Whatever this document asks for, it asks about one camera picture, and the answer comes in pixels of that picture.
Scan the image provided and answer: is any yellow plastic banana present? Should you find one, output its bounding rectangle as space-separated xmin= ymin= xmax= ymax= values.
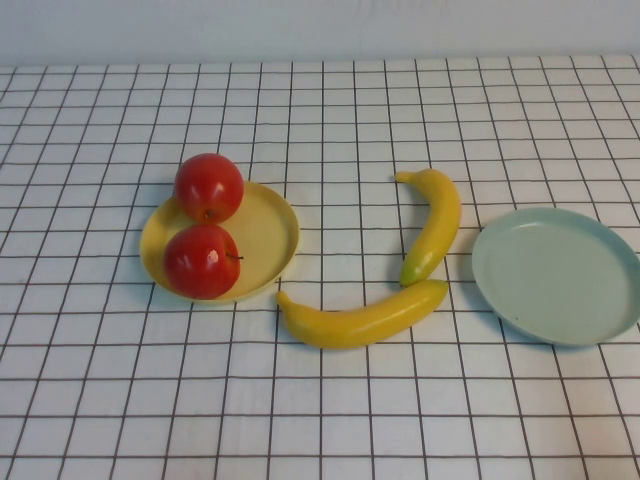
xmin=275 ymin=278 xmax=450 ymax=350
xmin=393 ymin=167 xmax=462 ymax=288

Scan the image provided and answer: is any red plastic apple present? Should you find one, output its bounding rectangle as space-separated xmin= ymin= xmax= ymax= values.
xmin=162 ymin=223 xmax=245 ymax=301
xmin=173 ymin=152 xmax=246 ymax=225

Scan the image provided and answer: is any yellow round plate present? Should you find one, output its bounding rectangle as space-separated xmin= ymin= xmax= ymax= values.
xmin=138 ymin=178 xmax=302 ymax=307

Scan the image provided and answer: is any light blue round plate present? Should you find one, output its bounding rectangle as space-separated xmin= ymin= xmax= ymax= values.
xmin=471 ymin=207 xmax=640 ymax=347

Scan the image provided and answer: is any white grid tablecloth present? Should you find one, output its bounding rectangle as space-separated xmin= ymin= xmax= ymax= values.
xmin=0 ymin=55 xmax=640 ymax=480

